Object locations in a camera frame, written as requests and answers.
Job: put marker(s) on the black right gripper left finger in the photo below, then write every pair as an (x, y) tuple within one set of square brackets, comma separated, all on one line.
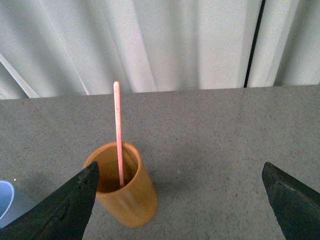
[(63, 215)]

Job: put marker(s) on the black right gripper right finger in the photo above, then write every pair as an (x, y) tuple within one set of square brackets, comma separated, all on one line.
[(295, 205)]

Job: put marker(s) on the pink chopstick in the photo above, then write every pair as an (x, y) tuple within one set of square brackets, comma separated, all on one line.
[(118, 129)]

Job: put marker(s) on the blue cup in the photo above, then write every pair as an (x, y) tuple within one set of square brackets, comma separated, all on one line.
[(13, 203)]

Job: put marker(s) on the bamboo chopstick holder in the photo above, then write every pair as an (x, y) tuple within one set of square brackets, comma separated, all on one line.
[(135, 204)]

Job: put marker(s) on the white curtain right panel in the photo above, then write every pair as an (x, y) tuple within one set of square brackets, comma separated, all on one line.
[(287, 46)]

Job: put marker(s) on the white curtain panel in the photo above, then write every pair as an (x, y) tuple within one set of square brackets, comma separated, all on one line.
[(287, 46), (53, 48)]

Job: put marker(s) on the white curtain left panel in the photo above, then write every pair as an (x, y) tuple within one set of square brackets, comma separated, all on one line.
[(53, 48)]

